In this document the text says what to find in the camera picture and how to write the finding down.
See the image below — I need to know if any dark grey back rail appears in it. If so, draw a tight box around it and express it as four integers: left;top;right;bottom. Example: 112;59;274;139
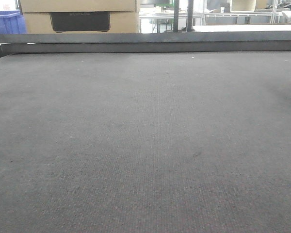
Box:
0;31;291;56

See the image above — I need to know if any blue plastic bin background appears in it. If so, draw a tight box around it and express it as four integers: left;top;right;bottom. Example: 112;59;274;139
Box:
0;10;27;34

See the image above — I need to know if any black vertical post left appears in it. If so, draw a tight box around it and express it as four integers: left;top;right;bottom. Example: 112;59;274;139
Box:
173;0;179;33

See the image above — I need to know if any white metal rack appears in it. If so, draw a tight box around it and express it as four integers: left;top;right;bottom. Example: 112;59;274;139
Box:
204;12;283;25

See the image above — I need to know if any lower cardboard box black label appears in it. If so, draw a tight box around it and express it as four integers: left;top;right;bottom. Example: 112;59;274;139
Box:
23;12;140;34

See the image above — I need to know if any upper cardboard box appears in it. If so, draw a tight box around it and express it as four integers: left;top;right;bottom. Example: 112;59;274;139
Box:
20;0;140;13

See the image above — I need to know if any black vertical post right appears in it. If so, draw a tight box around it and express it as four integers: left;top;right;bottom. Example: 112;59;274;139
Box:
186;0;194;32

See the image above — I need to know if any dark grey felt mat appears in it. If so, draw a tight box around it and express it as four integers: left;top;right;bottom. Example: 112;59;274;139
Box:
0;52;291;233

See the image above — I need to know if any white background table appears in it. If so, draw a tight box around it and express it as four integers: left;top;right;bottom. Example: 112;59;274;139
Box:
193;24;291;32

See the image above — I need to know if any black vertical post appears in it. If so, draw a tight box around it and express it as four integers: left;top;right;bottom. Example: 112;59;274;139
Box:
173;0;179;33
186;0;194;32

